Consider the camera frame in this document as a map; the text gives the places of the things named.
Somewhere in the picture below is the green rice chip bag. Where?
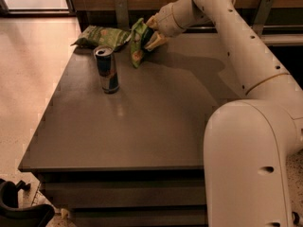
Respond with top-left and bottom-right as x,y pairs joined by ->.
131,18 -> 153,68

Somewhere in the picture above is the right metal wall bracket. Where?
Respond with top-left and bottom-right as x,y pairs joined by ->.
252,0 -> 275,37

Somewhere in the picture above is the black chair base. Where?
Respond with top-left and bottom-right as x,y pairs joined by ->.
0,178 -> 56,227

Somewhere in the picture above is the green jalapeno chip bag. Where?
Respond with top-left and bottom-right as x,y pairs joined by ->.
74,26 -> 131,51

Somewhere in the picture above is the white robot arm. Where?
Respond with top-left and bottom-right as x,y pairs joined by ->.
148,0 -> 303,227

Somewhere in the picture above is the blue silver energy drink can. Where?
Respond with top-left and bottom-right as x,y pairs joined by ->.
94,45 -> 119,94

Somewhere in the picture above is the metal wall bracket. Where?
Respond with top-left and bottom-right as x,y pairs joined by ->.
252,0 -> 275,37
115,0 -> 130,30

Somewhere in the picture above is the left metal wall bracket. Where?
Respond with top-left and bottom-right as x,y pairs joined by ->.
115,0 -> 130,30

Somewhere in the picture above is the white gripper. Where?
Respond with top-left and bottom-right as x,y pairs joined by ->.
144,3 -> 185,51

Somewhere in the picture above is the grey drawer cabinet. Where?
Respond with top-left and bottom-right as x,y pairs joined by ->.
19,34 -> 234,227

